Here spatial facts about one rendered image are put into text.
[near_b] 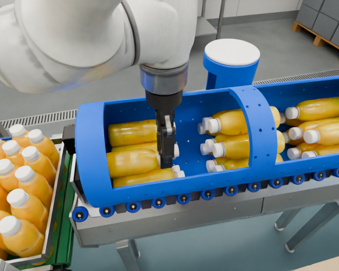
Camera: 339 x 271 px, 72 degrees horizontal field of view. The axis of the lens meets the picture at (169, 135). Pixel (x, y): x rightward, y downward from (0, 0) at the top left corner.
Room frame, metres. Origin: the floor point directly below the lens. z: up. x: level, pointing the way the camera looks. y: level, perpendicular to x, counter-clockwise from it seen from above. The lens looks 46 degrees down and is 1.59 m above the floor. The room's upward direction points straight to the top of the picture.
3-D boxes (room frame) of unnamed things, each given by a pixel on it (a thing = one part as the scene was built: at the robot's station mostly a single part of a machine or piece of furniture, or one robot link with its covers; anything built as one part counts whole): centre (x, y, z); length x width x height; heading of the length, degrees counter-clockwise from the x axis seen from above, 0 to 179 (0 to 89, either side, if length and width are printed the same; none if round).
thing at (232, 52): (1.14, -0.32, 1.03); 0.28 x 0.28 x 0.01
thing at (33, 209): (0.28, 0.37, 0.99); 0.07 x 0.07 x 0.18
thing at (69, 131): (0.59, 0.35, 0.95); 0.10 x 0.07 x 0.10; 10
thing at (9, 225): (0.21, 0.36, 1.08); 0.04 x 0.04 x 0.02
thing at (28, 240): (0.21, 0.36, 0.99); 0.07 x 0.07 x 0.18
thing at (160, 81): (0.39, 0.01, 1.36); 0.09 x 0.09 x 0.06
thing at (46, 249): (0.38, 0.35, 0.96); 0.40 x 0.01 x 0.03; 10
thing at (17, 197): (0.28, 0.37, 1.08); 0.04 x 0.04 x 0.02
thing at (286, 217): (0.66, -0.75, 0.31); 0.06 x 0.06 x 0.63; 10
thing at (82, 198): (0.40, 0.27, 0.99); 0.10 x 0.02 x 0.12; 10
